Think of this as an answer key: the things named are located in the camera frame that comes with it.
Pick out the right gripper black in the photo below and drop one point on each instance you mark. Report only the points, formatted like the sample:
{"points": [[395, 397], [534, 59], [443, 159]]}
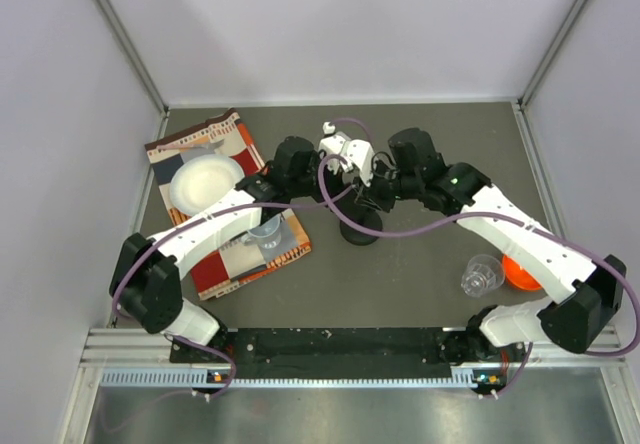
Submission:
{"points": [[384, 205]]}

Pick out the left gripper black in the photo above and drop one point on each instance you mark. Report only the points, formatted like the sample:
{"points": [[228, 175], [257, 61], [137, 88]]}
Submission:
{"points": [[332, 183]]}

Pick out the black phone stand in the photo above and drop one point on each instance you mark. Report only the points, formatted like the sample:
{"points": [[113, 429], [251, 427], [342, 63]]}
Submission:
{"points": [[357, 207]]}

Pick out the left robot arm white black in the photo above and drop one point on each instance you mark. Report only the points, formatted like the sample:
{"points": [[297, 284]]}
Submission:
{"points": [[146, 284]]}

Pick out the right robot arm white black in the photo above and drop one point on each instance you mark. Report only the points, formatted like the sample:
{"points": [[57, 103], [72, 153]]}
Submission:
{"points": [[583, 290]]}

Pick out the light blue cup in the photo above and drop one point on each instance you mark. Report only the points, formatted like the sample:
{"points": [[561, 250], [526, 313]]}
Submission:
{"points": [[265, 236]]}

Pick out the clear plastic cup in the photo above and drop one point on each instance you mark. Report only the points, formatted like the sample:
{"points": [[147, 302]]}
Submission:
{"points": [[483, 274]]}

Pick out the white plate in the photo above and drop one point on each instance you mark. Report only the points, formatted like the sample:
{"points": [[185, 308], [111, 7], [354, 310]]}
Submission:
{"points": [[202, 182]]}

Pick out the silver fork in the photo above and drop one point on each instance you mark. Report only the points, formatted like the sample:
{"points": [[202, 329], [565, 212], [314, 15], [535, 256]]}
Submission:
{"points": [[208, 145]]}

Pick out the orange bowl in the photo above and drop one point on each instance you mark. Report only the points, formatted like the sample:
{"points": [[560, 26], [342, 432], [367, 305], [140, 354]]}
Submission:
{"points": [[518, 277]]}

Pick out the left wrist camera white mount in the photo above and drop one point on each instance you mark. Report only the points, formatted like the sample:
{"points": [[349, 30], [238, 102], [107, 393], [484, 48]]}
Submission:
{"points": [[333, 141]]}

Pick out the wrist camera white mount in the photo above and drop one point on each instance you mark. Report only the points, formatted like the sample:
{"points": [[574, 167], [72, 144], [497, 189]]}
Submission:
{"points": [[358, 156], [333, 141]]}

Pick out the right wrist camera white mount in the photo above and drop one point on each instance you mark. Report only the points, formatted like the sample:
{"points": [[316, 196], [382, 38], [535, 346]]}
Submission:
{"points": [[358, 156]]}

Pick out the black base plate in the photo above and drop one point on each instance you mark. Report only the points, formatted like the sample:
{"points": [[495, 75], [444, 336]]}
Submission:
{"points": [[330, 353]]}

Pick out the slotted grey cable duct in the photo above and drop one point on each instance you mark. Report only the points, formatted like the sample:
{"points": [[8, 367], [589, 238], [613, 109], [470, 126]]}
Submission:
{"points": [[210, 379]]}

